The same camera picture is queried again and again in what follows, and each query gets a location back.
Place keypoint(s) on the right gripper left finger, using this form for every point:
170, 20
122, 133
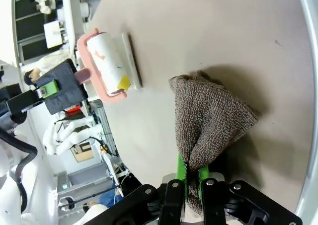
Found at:
174, 202

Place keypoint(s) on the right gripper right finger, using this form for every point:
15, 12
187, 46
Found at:
213, 202

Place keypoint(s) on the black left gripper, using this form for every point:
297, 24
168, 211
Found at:
5, 105

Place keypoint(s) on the pink lint roller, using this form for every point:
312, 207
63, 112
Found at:
104, 61

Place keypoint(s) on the brown towel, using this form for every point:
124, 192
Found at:
211, 115

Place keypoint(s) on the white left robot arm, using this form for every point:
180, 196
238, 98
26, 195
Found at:
10, 197

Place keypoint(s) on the bystander with black hair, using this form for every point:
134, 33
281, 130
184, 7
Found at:
31, 76

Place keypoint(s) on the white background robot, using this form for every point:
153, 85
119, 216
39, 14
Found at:
62, 135

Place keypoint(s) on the white box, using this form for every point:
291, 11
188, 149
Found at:
52, 35

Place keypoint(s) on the bystander in blue top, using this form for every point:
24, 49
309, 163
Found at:
109, 197

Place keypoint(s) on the cardboard box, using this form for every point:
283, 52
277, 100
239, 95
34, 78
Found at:
83, 153

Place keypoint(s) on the yellow paper scrap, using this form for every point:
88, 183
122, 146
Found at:
123, 83

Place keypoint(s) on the small white table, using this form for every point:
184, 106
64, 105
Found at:
69, 16

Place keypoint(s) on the white paper roll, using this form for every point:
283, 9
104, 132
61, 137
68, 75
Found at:
85, 10

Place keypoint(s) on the bystander in white clothes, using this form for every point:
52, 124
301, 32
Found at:
46, 1

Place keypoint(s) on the grey metal cabinet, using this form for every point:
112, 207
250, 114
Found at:
87, 177

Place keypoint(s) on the silver metal tray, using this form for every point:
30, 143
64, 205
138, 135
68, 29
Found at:
313, 86

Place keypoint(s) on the aluminium profile frame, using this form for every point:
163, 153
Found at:
104, 125

